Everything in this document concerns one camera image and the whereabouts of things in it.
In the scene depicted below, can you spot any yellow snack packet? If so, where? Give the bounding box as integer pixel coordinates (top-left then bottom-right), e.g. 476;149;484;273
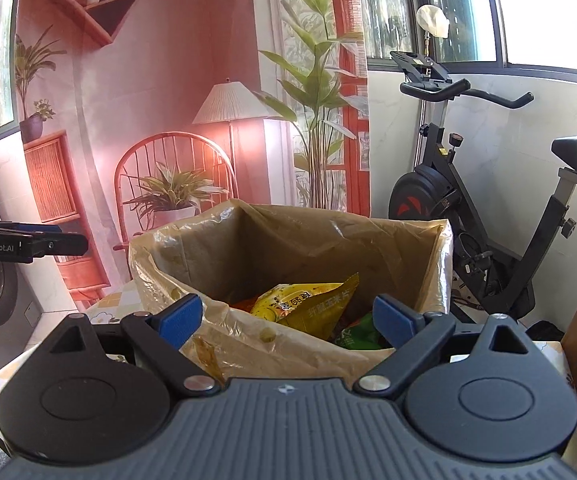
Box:
251;272;360;331

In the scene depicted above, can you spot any sliding window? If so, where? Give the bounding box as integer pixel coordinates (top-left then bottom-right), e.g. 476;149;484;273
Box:
355;0;577;86

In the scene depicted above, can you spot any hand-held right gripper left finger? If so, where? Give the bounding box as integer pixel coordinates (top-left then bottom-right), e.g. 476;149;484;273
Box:
41;294;222;401

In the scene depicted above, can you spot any printed wall backdrop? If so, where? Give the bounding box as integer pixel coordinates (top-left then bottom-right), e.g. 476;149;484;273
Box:
16;0;371;311

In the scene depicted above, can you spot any green snack packet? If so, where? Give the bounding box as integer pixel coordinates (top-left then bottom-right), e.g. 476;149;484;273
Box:
335;312;394;351

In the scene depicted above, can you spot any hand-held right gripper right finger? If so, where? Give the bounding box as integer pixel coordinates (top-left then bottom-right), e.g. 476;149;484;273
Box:
352;294;541;401

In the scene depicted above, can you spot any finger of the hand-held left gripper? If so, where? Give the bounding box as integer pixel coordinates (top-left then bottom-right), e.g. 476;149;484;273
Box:
18;223;89;258

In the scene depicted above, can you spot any cardboard box with plastic liner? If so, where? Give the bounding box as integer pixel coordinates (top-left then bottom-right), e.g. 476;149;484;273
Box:
128;199;454;386

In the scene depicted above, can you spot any white cloth on pole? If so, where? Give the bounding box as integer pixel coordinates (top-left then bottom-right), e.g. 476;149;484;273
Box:
417;5;450;56

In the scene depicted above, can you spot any checked floral tablecloth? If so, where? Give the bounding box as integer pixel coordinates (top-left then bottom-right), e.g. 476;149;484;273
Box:
0;280;576;411

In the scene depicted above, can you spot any black exercise bike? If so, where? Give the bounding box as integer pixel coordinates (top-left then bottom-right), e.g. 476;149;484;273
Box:
387;50;577;326

